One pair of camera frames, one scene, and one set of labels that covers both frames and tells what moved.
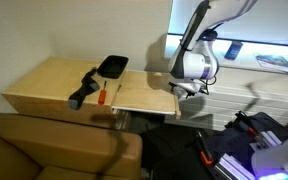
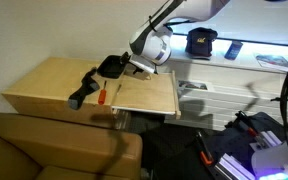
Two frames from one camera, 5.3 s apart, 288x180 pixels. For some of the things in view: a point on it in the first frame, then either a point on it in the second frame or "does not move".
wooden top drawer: [149, 91] does not move
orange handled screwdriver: [102, 95] does not move
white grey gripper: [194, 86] -> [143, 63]
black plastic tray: [112, 66] does not move
